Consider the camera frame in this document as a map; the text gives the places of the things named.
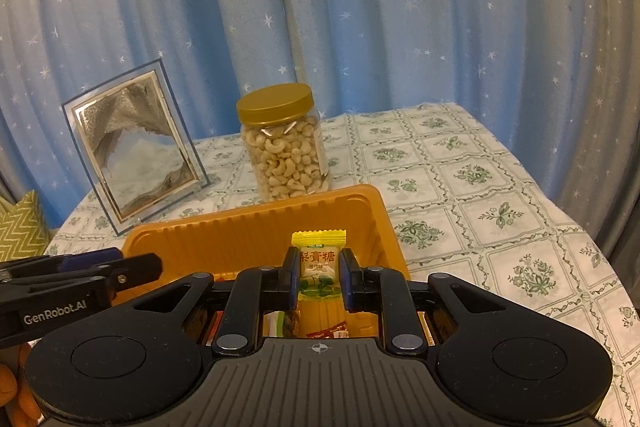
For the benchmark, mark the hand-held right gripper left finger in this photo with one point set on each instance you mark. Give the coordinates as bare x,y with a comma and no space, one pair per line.
295,279

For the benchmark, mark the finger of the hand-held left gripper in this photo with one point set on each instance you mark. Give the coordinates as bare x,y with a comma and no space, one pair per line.
140,269
90,258

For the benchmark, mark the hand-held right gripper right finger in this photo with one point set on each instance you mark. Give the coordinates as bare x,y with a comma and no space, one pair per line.
346,282

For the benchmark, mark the yellow green candy packet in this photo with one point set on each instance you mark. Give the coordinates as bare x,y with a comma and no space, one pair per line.
320,267

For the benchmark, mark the white green snack packet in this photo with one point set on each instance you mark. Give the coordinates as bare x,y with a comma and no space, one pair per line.
277,324

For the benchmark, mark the small red snack packet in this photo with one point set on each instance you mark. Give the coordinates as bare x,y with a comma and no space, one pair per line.
327,332

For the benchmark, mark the orange plastic tray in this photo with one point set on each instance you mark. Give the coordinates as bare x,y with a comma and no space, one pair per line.
250,227

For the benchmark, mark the green zigzag cushion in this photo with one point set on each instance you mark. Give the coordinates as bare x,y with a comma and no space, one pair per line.
22,229

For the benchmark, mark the cashew jar with gold lid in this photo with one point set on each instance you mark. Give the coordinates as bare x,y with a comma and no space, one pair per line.
287,157

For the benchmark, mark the grey curtain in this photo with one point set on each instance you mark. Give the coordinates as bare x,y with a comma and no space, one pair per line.
600,187

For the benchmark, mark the blue star curtain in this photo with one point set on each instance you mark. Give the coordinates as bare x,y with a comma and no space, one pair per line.
350,7

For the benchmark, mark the glass sand art frame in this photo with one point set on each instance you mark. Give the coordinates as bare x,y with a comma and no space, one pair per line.
135,147

